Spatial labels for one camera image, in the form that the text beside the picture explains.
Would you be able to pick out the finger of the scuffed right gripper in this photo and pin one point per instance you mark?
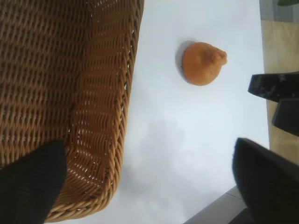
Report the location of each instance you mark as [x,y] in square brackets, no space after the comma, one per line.
[273,86]

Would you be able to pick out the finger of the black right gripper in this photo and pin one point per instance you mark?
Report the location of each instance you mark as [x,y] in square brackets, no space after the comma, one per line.
[288,114]

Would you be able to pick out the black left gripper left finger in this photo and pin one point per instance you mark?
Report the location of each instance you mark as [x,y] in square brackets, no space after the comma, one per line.
[28,186]

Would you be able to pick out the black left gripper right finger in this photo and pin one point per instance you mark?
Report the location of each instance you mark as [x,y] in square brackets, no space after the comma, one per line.
[271,191]

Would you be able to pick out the lumpy orange fruit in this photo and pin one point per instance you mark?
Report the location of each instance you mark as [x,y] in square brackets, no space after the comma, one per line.
[201,65]

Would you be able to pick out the brown woven wicker basket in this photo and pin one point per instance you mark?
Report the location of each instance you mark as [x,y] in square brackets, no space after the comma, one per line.
[58,70]

